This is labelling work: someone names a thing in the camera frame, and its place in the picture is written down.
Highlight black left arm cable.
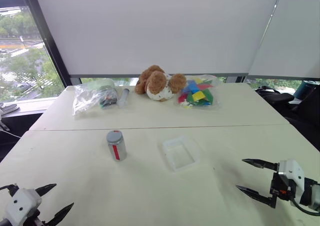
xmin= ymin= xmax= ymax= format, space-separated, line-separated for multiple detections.
xmin=0 ymin=184 xmax=19 ymax=194

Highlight grey items on windowsill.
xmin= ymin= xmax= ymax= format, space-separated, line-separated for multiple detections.
xmin=0 ymin=101 xmax=20 ymax=116

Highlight brown white plush dog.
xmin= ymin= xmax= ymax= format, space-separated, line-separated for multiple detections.
xmin=134 ymin=65 xmax=188 ymax=103

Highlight grey marker tube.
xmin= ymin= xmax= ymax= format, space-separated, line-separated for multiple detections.
xmin=116 ymin=88 xmax=131 ymax=108

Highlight bag of coloured pieces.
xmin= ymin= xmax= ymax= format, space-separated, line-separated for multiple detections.
xmin=176 ymin=74 xmax=223 ymax=111

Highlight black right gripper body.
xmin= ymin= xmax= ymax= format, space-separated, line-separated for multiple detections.
xmin=269 ymin=171 xmax=296 ymax=202

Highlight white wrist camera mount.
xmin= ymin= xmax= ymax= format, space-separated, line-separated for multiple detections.
xmin=277 ymin=159 xmax=311 ymax=204
xmin=4 ymin=187 xmax=42 ymax=224

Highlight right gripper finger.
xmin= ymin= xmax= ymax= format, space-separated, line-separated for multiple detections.
xmin=241 ymin=158 xmax=279 ymax=172
xmin=235 ymin=184 xmax=278 ymax=209

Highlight black window frame post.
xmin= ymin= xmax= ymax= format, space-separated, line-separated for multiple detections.
xmin=20 ymin=0 xmax=81 ymax=88

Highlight teal cylindrical object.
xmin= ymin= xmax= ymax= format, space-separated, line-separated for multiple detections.
xmin=292 ymin=80 xmax=318 ymax=99

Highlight clear bag with small items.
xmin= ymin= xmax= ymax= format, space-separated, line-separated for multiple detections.
xmin=72 ymin=82 xmax=120 ymax=118

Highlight black office chair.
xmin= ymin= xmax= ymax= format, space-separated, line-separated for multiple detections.
xmin=254 ymin=85 xmax=320 ymax=134

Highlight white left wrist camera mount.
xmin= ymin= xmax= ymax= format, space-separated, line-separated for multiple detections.
xmin=4 ymin=187 xmax=42 ymax=224

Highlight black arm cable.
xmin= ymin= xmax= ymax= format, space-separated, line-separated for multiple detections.
xmin=290 ymin=198 xmax=320 ymax=215
xmin=0 ymin=184 xmax=19 ymax=194

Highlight wide white roller blind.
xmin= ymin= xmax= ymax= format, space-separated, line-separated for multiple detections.
xmin=31 ymin=0 xmax=285 ymax=78

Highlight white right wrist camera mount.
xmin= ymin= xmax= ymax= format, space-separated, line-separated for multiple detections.
xmin=277 ymin=159 xmax=311 ymax=204

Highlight clear plastic container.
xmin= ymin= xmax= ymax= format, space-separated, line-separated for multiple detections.
xmin=160 ymin=134 xmax=201 ymax=174

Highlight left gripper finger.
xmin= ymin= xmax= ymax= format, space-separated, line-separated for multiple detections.
xmin=44 ymin=202 xmax=75 ymax=226
xmin=34 ymin=183 xmax=58 ymax=197

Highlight narrow white roller blind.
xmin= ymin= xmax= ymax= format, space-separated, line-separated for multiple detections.
xmin=248 ymin=0 xmax=320 ymax=81

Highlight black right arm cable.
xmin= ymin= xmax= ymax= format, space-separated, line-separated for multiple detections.
xmin=290 ymin=198 xmax=320 ymax=215

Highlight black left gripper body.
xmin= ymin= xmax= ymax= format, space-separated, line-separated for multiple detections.
xmin=22 ymin=209 xmax=49 ymax=226

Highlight silver red can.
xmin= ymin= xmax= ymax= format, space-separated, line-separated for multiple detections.
xmin=106 ymin=130 xmax=128 ymax=162

